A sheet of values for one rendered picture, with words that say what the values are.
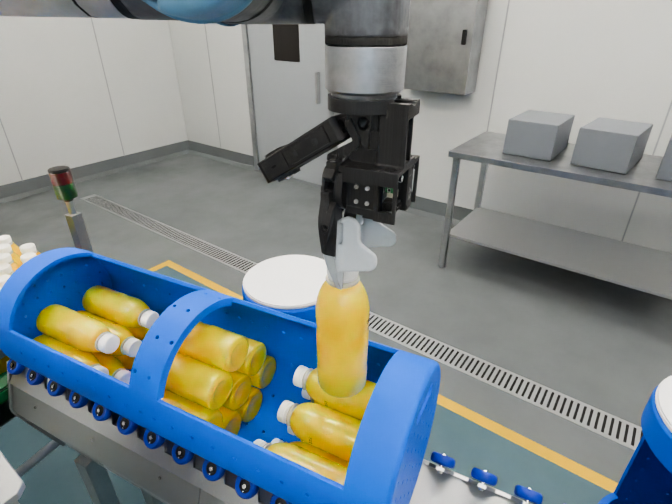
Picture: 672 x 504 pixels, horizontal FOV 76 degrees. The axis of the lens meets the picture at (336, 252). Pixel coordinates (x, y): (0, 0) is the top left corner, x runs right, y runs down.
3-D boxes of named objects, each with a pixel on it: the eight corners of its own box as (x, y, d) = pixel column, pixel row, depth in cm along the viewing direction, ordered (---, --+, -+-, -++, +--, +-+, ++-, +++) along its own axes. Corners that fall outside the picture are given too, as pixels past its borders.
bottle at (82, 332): (50, 339, 96) (105, 364, 89) (27, 324, 91) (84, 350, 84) (72, 313, 99) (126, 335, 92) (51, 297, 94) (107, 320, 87)
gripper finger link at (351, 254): (367, 308, 46) (377, 225, 43) (318, 294, 48) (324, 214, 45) (377, 298, 49) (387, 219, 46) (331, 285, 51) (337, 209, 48)
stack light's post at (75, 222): (142, 436, 198) (71, 216, 145) (135, 432, 200) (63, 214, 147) (149, 429, 201) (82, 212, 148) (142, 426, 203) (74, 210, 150)
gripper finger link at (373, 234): (390, 279, 52) (391, 215, 47) (346, 268, 54) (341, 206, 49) (399, 264, 54) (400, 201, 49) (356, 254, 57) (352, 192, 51)
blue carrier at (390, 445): (376, 596, 62) (397, 449, 51) (8, 389, 96) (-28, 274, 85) (428, 452, 85) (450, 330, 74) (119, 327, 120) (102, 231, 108)
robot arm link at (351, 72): (309, 45, 38) (348, 41, 44) (311, 100, 40) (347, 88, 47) (390, 48, 35) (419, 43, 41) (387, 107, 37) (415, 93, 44)
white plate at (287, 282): (222, 280, 122) (222, 284, 122) (291, 320, 106) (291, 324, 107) (292, 245, 140) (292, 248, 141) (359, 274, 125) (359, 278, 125)
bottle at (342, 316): (310, 393, 59) (306, 284, 50) (326, 359, 65) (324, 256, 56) (360, 405, 57) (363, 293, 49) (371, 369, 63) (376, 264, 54)
